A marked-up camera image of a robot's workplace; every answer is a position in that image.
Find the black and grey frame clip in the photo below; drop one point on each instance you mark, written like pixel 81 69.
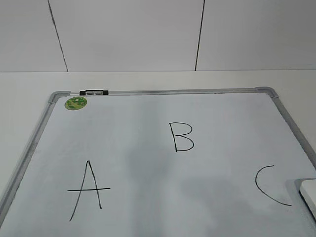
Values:
pixel 93 92

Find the white board with grey frame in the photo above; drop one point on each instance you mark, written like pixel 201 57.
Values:
pixel 179 163

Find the round green sticker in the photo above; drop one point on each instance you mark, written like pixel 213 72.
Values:
pixel 76 103

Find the white board eraser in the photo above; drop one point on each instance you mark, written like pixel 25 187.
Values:
pixel 308 192

